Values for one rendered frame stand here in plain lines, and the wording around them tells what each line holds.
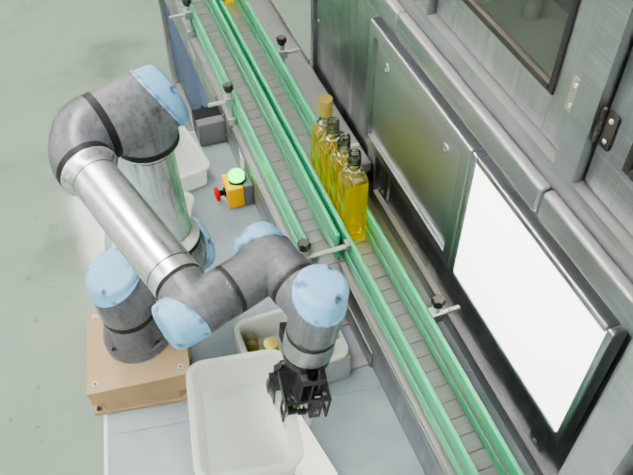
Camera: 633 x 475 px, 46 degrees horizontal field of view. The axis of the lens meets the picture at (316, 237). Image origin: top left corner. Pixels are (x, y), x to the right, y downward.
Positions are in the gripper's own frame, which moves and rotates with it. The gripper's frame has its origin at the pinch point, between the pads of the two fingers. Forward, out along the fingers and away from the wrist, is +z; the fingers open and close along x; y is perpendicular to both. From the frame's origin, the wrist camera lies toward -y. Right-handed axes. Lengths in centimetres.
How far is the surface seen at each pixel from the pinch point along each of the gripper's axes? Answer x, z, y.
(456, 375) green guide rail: 37.1, 11.2, -8.7
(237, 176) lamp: 6, 26, -84
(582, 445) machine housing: 7, -62, 41
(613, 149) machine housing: 42, -49, -7
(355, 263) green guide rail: 25, 14, -41
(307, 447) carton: 8.7, 28.7, -6.5
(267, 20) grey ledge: 26, 20, -152
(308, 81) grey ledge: 32, 19, -117
